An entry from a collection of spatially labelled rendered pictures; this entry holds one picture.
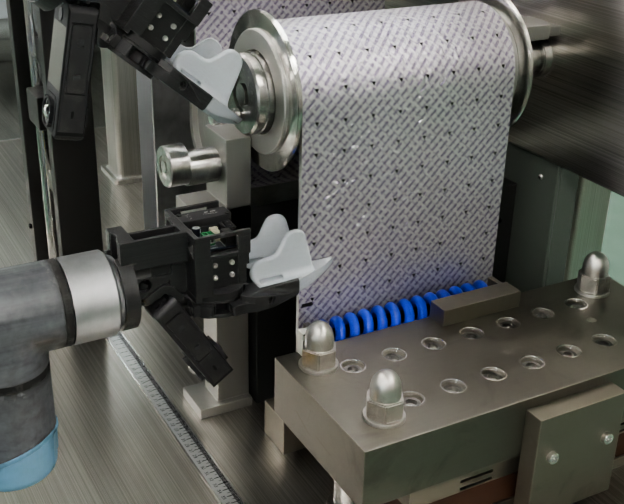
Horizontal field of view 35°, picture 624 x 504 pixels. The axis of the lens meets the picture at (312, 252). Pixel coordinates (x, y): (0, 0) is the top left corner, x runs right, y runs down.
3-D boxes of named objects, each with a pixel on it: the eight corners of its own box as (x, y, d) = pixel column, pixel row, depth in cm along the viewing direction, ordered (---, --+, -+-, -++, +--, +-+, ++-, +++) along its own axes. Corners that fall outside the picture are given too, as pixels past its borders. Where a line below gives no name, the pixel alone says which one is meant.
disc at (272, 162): (227, 143, 100) (226, -6, 94) (232, 142, 100) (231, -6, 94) (296, 194, 88) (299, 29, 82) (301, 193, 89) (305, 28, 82)
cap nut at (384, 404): (353, 410, 84) (356, 365, 82) (390, 399, 85) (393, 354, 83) (376, 433, 81) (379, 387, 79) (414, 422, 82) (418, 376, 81)
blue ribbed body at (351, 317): (305, 346, 97) (306, 315, 96) (481, 300, 107) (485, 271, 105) (323, 363, 94) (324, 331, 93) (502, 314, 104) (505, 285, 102)
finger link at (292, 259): (348, 225, 90) (255, 243, 86) (345, 283, 93) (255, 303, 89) (331, 213, 92) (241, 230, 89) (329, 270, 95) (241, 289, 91)
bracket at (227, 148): (179, 397, 108) (168, 129, 95) (233, 383, 111) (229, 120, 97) (196, 422, 104) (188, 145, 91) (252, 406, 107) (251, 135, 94)
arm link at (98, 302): (79, 361, 81) (52, 317, 88) (133, 348, 83) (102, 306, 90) (72, 280, 78) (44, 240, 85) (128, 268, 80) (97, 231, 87)
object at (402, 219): (295, 335, 97) (299, 156, 89) (487, 286, 107) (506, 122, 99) (298, 337, 96) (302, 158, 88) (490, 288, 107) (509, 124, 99)
